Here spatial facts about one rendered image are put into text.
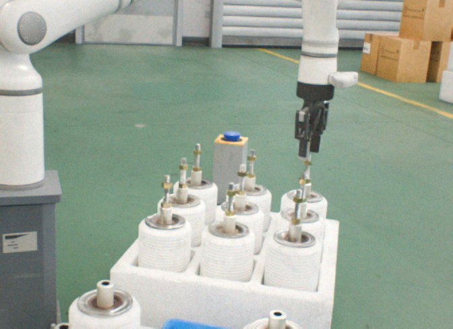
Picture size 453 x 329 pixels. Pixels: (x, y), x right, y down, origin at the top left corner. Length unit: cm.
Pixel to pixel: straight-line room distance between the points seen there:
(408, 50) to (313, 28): 364
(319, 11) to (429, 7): 370
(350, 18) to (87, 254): 552
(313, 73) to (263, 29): 523
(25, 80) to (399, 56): 393
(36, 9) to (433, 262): 117
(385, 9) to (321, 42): 581
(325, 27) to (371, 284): 65
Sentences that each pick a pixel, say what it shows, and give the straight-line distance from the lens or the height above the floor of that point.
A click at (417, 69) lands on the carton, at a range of 496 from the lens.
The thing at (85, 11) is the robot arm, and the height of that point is 61.
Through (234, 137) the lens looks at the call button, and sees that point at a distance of 152.
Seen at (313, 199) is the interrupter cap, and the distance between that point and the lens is 135.
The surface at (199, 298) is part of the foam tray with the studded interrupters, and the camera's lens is 114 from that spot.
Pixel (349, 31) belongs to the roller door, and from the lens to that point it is 689.
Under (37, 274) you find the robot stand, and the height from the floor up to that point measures 14.
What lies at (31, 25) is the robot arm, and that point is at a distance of 113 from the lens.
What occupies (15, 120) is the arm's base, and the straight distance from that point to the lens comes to 117.
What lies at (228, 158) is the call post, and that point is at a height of 28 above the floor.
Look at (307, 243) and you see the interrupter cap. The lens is 113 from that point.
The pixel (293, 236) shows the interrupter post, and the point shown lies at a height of 26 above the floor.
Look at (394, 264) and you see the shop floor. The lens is 174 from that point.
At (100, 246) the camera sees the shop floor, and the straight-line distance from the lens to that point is 170.
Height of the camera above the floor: 69
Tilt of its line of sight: 16 degrees down
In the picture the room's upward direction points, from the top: 3 degrees clockwise
